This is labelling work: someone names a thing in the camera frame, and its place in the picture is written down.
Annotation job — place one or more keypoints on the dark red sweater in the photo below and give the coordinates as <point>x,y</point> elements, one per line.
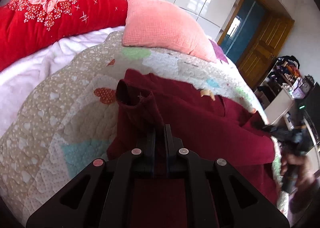
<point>213,129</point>

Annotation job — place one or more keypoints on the white fleece blanket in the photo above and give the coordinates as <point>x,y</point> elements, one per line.
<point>19,79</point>

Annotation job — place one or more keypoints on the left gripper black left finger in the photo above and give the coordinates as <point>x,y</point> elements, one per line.
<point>99,196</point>

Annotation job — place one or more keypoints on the pink square pillow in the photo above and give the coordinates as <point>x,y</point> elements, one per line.
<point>162,24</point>

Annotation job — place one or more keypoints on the purple cloth on bed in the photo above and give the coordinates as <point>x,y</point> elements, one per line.
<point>219,52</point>

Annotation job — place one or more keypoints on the pile of clothes on shelf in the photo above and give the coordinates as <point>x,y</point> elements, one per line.
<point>288,65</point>

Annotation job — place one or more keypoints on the wooden door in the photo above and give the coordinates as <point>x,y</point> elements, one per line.
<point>263,49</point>

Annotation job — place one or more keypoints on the purple clock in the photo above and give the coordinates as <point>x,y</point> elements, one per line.
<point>302,86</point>

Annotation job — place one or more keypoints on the right hand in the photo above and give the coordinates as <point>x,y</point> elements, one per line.
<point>305,177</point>

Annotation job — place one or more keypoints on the red floral duvet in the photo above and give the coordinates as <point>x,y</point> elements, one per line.
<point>30,25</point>

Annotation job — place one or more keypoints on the patchwork quilted bedspread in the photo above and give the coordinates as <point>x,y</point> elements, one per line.
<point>66,122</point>

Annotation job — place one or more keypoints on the white shelf unit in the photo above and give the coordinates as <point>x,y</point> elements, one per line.
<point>275,94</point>

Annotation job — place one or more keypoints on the teal glass door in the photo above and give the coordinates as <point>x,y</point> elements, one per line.
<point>242,29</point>

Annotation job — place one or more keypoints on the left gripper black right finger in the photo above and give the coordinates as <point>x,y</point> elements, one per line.
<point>214,193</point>

